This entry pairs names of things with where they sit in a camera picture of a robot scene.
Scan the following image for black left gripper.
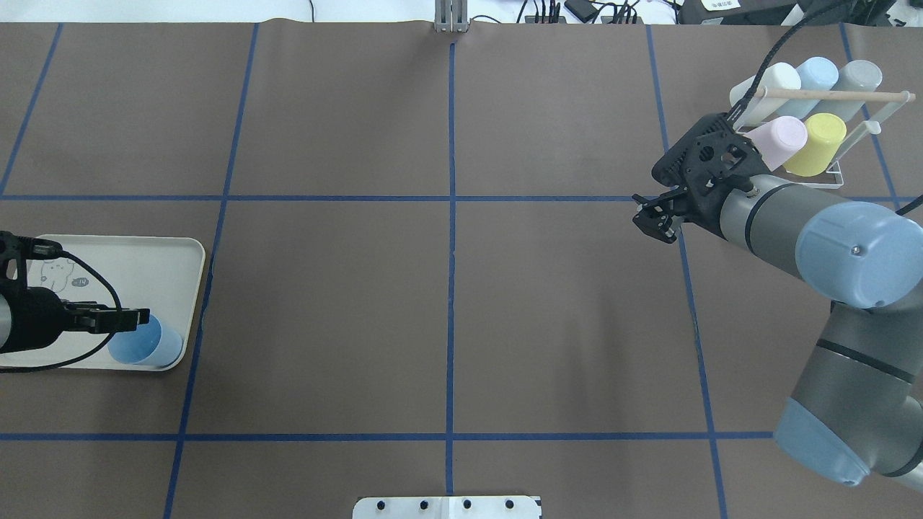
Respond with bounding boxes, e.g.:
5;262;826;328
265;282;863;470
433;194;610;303
1;231;151;354

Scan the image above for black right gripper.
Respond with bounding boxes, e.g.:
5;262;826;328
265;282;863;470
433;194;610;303
632;114;765;242

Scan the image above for medium blue plastic cup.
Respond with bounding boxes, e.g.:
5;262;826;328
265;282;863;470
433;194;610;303
106;314;184;368

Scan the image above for pink plastic cup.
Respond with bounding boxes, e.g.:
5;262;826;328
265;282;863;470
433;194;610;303
743;116;808;173

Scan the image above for pale cream plastic cup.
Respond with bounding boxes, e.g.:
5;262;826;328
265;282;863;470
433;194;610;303
729;63;803;126

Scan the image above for yellow plastic cup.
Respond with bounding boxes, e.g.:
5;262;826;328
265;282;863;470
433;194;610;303
782;114;847;177

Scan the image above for light blue plastic cup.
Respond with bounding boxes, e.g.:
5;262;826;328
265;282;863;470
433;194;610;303
775;56;839;120

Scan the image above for grey plastic cup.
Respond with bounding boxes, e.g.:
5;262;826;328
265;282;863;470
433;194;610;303
813;59;883;123

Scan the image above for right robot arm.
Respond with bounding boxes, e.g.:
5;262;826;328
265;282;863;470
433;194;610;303
632;112;922;492

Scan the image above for cream serving tray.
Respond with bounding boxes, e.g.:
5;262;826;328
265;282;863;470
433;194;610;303
2;234;206;372

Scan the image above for brown table mat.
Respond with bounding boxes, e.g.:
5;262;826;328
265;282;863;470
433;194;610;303
2;20;921;518

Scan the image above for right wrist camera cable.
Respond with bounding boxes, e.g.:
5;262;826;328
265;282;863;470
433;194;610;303
727;0;852;127

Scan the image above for white wire cup rack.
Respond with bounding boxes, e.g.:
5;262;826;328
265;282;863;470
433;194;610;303
732;86;918;190

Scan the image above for aluminium frame post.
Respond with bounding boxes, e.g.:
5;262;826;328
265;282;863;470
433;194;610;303
434;0;470;33

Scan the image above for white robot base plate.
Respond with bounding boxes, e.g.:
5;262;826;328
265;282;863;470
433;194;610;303
352;495;544;518

